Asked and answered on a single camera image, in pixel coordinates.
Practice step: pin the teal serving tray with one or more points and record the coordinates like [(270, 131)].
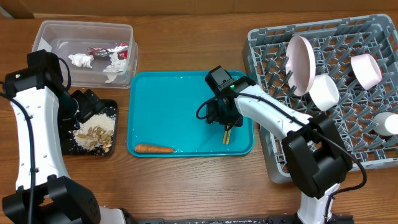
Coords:
[(163, 110)]

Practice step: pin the black tray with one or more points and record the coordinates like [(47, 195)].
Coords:
[(68, 144)]

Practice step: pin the rice and food scraps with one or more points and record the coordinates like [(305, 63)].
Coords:
[(96, 134)]

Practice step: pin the white cup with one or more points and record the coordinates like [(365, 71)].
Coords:
[(386, 123)]

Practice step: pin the white napkin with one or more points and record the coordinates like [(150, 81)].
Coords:
[(81, 60)]

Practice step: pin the clear plastic bin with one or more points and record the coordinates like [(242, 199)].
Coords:
[(66, 38)]

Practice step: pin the cream bowl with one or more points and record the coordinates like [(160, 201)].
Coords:
[(324, 92)]

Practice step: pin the large pink plate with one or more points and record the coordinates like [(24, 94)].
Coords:
[(301, 62)]

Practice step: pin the red foil wrapper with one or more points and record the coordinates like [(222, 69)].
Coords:
[(121, 51)]

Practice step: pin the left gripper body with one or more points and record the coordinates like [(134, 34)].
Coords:
[(87, 105)]

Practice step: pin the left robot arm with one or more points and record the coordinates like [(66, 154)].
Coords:
[(49, 121)]

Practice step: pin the wooden chopstick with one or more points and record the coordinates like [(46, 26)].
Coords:
[(228, 134), (225, 136)]

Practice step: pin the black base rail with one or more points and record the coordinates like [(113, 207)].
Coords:
[(280, 219)]

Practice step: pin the orange carrot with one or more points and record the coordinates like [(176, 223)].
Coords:
[(145, 148)]

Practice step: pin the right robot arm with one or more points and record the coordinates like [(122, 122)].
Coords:
[(314, 151)]

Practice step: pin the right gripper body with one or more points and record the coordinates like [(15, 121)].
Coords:
[(216, 112)]

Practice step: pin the grey dishwasher rack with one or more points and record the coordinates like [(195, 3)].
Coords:
[(334, 43)]

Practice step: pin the small pink bowl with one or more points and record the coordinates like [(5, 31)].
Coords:
[(366, 70)]

